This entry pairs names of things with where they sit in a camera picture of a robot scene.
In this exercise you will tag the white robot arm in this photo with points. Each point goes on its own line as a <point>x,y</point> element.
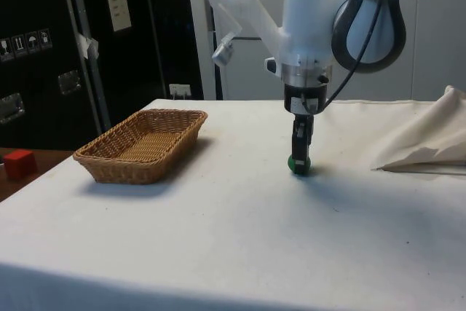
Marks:
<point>309,16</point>

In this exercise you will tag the red cube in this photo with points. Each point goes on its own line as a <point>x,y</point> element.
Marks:
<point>20,165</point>

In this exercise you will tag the translucent white bracket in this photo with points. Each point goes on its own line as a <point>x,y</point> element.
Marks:
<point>251,16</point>

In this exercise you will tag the green ball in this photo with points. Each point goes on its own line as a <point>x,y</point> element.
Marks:
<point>291,163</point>

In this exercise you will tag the black cabinet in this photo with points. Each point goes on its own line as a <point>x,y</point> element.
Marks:
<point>36,70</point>

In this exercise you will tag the wicker basket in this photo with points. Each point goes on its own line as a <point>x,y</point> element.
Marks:
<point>145,143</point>

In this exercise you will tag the pale lockers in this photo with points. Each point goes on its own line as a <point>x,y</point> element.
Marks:
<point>429,70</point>

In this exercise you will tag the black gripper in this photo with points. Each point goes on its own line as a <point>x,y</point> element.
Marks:
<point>302,98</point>

